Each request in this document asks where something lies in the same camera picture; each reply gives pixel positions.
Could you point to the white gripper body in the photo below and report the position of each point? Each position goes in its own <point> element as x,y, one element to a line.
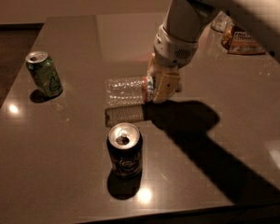
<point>172,50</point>

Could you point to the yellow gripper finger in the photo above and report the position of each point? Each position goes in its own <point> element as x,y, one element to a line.
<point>153,67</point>
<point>165,85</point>

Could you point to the clear plastic water bottle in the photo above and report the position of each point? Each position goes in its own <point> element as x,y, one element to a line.
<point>129,91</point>

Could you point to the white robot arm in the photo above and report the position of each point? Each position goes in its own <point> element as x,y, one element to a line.
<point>260,18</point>

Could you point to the black pepsi can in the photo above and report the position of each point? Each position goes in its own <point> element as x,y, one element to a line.
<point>124,144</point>

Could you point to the green soda can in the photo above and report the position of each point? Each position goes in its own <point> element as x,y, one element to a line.
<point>44,74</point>

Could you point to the clear glass cup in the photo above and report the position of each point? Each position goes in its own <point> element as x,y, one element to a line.
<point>220,22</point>

